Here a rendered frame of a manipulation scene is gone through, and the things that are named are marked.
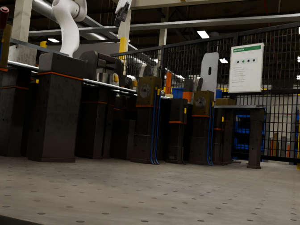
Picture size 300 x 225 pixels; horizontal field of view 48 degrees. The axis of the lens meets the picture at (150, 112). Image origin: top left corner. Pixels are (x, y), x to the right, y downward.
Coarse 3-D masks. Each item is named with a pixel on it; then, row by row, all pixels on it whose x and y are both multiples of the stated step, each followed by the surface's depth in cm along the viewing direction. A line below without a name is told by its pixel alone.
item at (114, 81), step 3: (111, 75) 165; (114, 75) 165; (117, 75) 167; (111, 78) 165; (114, 78) 164; (117, 78) 165; (111, 81) 165; (114, 81) 164; (117, 81) 165; (111, 84) 164; (114, 84) 164; (117, 84) 165; (117, 90) 165
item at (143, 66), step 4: (144, 64) 141; (144, 68) 139; (148, 68) 140; (140, 72) 140; (144, 72) 139; (148, 72) 141; (140, 76) 140; (144, 76) 140; (136, 88) 141; (136, 92) 140
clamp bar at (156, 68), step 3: (156, 66) 190; (159, 66) 189; (162, 66) 190; (153, 69) 193; (156, 69) 190; (159, 69) 191; (162, 69) 190; (156, 72) 190; (159, 72) 192; (156, 75) 189; (159, 75) 192
